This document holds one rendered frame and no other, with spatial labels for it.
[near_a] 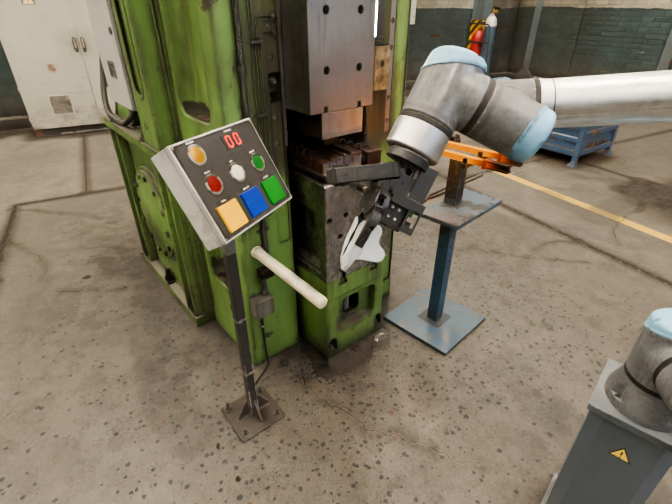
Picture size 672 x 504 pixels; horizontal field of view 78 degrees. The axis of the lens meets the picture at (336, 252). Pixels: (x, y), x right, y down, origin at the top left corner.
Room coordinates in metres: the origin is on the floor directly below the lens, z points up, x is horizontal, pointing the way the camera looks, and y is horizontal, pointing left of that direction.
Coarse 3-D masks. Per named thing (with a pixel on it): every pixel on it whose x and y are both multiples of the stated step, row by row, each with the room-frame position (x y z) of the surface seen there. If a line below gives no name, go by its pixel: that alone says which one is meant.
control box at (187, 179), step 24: (192, 144) 1.06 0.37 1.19; (216, 144) 1.13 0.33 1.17; (240, 144) 1.20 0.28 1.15; (168, 168) 1.00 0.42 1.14; (192, 168) 1.01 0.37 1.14; (216, 168) 1.07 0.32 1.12; (264, 168) 1.22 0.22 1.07; (192, 192) 0.97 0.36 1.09; (216, 192) 1.02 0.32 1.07; (240, 192) 1.08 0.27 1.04; (264, 192) 1.16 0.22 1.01; (288, 192) 1.24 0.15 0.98; (192, 216) 0.98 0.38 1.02; (216, 216) 0.97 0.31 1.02; (264, 216) 1.10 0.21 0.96; (216, 240) 0.95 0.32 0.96
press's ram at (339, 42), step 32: (288, 0) 1.56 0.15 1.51; (320, 0) 1.51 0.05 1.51; (352, 0) 1.60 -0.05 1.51; (288, 32) 1.57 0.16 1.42; (320, 32) 1.51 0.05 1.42; (352, 32) 1.60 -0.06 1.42; (288, 64) 1.57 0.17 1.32; (320, 64) 1.51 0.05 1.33; (352, 64) 1.60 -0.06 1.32; (288, 96) 1.58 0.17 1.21; (320, 96) 1.51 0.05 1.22; (352, 96) 1.61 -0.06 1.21
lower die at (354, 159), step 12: (288, 144) 1.77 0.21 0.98; (300, 144) 1.74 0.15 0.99; (312, 144) 1.72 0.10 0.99; (336, 144) 1.73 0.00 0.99; (288, 156) 1.69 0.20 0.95; (300, 156) 1.62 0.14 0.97; (312, 156) 1.60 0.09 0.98; (324, 156) 1.58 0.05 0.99; (336, 156) 1.57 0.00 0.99; (348, 156) 1.60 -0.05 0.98; (360, 156) 1.64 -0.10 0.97; (312, 168) 1.56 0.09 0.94; (324, 168) 1.52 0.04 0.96
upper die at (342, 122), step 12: (360, 108) 1.63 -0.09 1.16; (288, 120) 1.68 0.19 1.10; (300, 120) 1.62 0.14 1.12; (312, 120) 1.56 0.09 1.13; (324, 120) 1.52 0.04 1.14; (336, 120) 1.56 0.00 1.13; (348, 120) 1.59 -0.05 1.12; (360, 120) 1.63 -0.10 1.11; (300, 132) 1.62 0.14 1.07; (312, 132) 1.56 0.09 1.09; (324, 132) 1.52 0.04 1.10; (336, 132) 1.56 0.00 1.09; (348, 132) 1.59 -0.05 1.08
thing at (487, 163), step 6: (450, 150) 1.69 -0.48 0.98; (444, 156) 1.67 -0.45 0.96; (450, 156) 1.65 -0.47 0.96; (456, 156) 1.63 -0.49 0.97; (462, 156) 1.61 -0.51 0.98; (468, 156) 1.61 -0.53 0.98; (468, 162) 1.59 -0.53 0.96; (474, 162) 1.57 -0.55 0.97; (480, 162) 1.56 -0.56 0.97; (486, 162) 1.54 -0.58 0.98; (492, 162) 1.52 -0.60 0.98; (498, 162) 1.52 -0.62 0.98; (486, 168) 1.53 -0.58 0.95; (492, 168) 1.52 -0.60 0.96; (498, 168) 1.51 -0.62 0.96; (504, 168) 1.49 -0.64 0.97
